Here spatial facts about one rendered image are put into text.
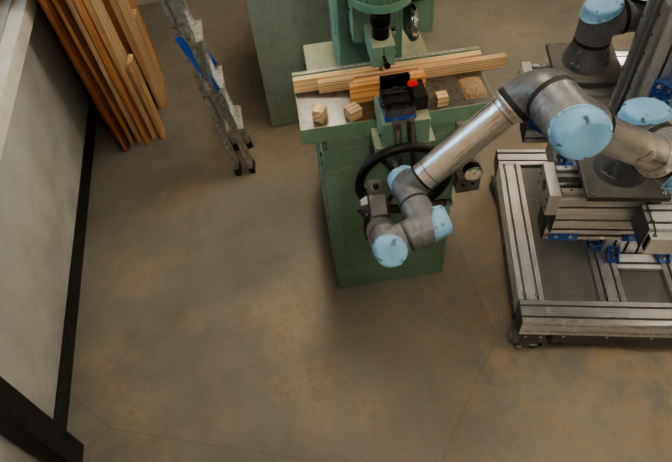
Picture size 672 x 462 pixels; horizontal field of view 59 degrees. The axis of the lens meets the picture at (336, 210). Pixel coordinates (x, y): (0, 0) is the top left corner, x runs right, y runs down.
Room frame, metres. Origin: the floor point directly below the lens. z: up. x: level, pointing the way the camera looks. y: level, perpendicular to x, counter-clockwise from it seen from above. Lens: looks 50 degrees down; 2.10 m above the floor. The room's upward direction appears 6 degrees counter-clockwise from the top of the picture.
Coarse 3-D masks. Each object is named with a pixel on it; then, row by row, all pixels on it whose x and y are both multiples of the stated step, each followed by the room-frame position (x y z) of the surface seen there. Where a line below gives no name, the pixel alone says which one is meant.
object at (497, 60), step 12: (456, 60) 1.51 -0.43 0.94; (468, 60) 1.51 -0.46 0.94; (480, 60) 1.50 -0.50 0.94; (492, 60) 1.50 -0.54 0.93; (504, 60) 1.51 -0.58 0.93; (372, 72) 1.50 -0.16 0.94; (432, 72) 1.49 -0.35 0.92; (444, 72) 1.49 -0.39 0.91; (456, 72) 1.50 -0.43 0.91; (324, 84) 1.47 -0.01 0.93; (336, 84) 1.47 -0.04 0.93; (348, 84) 1.48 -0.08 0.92
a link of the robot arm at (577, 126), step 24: (552, 96) 0.92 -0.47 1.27; (576, 96) 0.90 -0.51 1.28; (552, 120) 0.87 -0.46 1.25; (576, 120) 0.84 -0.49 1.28; (600, 120) 0.84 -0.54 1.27; (552, 144) 0.85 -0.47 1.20; (576, 144) 0.83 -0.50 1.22; (600, 144) 0.83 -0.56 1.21; (624, 144) 0.88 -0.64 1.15; (648, 144) 0.91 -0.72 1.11; (648, 168) 0.91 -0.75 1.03
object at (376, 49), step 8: (368, 24) 1.56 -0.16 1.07; (368, 32) 1.52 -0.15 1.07; (368, 40) 1.50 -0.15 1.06; (376, 40) 1.48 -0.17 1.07; (384, 40) 1.47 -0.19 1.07; (392, 40) 1.47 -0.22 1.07; (368, 48) 1.50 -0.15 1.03; (376, 48) 1.44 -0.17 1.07; (384, 48) 1.44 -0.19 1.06; (392, 48) 1.44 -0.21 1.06; (376, 56) 1.44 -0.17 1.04; (392, 56) 1.44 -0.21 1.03; (376, 64) 1.44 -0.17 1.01; (392, 64) 1.44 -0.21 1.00
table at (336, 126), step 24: (480, 72) 1.49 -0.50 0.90; (312, 96) 1.46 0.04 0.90; (336, 96) 1.45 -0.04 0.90; (432, 96) 1.40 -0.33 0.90; (456, 96) 1.39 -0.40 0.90; (312, 120) 1.35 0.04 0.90; (336, 120) 1.34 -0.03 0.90; (360, 120) 1.33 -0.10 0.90; (432, 120) 1.34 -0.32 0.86; (456, 120) 1.34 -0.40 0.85; (432, 144) 1.24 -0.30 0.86
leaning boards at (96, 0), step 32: (64, 0) 2.41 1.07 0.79; (96, 0) 2.44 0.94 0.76; (128, 0) 2.94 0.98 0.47; (64, 32) 2.31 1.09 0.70; (96, 32) 2.35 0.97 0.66; (128, 32) 2.60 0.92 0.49; (96, 64) 2.39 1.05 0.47; (128, 64) 2.35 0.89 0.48; (96, 96) 2.28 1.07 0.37; (128, 96) 2.35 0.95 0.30; (160, 96) 2.60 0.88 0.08; (128, 128) 2.36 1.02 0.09; (160, 128) 2.35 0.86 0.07
